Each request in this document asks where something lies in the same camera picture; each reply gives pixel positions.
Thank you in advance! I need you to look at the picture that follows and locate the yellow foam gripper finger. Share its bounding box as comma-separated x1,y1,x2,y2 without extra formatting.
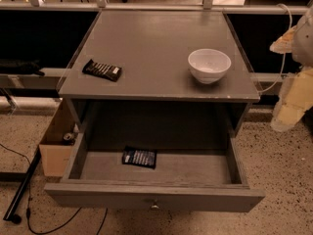
270,26,296,54
270,67,313,132

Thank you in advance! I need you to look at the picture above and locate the blue rxbar blueberry bar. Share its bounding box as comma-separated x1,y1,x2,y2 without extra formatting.
121,146,157,169

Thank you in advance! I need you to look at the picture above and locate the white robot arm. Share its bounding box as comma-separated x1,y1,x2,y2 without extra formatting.
270,7,313,132

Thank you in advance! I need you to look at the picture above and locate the grey open top drawer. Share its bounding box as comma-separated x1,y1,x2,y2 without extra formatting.
43,101,266,213

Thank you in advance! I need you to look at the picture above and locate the brass drawer knob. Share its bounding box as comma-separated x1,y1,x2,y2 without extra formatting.
150,200,159,211

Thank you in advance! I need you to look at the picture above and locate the white ceramic bowl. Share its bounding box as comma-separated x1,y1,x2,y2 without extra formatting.
188,49,232,84

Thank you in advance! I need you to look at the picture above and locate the grey wooden cabinet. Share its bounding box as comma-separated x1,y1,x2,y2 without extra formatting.
56,9,261,139

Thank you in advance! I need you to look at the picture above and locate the dark chocolate snack bar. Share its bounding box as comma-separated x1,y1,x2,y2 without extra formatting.
82,60,122,82

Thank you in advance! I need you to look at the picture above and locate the metal can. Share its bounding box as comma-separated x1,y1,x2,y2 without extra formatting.
63,132,74,144

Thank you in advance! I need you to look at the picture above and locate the cardboard box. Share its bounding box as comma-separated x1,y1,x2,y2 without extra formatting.
39,101,75,177

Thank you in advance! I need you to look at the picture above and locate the black floor pole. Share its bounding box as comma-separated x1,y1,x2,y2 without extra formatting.
0,149,41,224

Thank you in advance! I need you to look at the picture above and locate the white cable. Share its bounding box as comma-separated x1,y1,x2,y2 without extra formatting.
257,3,293,94

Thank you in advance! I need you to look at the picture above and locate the metal railing frame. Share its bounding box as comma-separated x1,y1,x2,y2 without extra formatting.
0,0,313,98

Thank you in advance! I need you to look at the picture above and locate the black cloth on rail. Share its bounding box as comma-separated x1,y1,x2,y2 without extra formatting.
0,59,45,76

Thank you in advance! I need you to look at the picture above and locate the black floor cable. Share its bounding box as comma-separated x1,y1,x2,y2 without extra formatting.
0,142,109,235

